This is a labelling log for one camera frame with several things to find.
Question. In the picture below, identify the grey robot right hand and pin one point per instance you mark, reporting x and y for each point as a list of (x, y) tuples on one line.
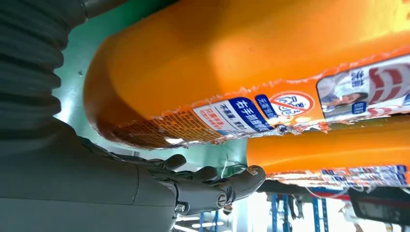
[(80, 185)]

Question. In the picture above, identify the blue metal rack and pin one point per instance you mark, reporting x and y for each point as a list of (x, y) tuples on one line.
[(274, 211)]

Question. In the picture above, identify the black tablet on stand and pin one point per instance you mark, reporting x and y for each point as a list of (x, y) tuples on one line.
[(381, 208)]

